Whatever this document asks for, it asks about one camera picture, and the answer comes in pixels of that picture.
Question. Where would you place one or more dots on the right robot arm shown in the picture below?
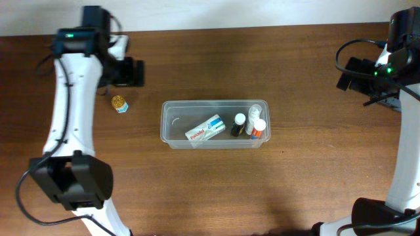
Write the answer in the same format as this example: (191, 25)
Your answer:
(398, 214)

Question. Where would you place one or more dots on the white Panadol box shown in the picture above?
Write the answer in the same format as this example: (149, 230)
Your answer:
(208, 129)

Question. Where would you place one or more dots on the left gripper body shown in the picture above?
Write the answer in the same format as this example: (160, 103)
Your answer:
(138, 73)

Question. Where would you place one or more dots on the orange tube white cap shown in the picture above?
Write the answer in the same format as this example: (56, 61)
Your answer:
(258, 128)

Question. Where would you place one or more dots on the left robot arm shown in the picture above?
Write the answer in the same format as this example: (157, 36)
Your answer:
(86, 58)

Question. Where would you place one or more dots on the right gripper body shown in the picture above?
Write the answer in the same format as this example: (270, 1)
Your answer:
(343, 74)

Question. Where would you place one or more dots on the small gold-lidded jar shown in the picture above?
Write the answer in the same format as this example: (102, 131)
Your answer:
(119, 104)

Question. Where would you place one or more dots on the black bottle white cap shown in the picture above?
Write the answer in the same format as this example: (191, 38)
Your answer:
(238, 124)

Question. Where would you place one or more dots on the white clear-capped bottle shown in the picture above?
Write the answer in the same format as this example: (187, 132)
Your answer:
(254, 114)

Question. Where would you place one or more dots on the clear plastic container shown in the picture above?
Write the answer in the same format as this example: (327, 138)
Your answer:
(179, 117)

